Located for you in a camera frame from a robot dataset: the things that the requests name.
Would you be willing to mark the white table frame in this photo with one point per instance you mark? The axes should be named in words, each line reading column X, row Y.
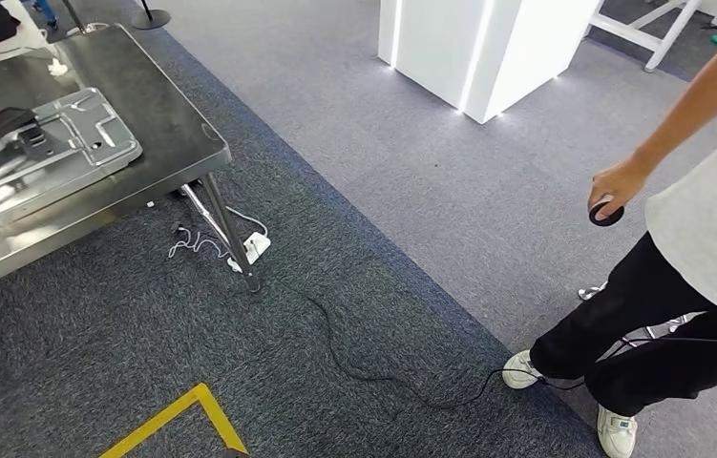
column 665, row 44

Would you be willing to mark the round black hand controller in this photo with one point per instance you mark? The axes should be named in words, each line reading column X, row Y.
column 608, row 218

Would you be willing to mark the black stanchion post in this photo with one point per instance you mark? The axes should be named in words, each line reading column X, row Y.
column 150, row 20

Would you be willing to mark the stainless steel workbench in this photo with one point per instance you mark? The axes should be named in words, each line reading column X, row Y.
column 162, row 126

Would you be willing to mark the white lit pillar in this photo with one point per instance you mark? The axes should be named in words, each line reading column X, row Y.
column 446, row 50

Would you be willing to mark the yellow floor tape square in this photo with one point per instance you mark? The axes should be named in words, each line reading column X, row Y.
column 219, row 417

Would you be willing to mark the person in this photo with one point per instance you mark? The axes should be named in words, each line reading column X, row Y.
column 47, row 14
column 712, row 221

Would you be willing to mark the person's right hand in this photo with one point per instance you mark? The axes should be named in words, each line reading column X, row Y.
column 614, row 183

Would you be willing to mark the white power strip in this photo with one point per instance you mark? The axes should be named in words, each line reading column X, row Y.
column 255, row 245

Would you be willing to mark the stamped grey metal plate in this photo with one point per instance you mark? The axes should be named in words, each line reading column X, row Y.
column 95, row 123

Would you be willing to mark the person's right forearm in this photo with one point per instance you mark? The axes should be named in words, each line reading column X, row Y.
column 693, row 101

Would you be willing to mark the small white plastic clip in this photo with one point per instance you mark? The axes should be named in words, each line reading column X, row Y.
column 58, row 67

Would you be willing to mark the chrome stool base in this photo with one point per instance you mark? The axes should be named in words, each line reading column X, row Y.
column 87, row 27

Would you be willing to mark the white desk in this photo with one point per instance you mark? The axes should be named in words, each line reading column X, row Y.
column 32, row 35

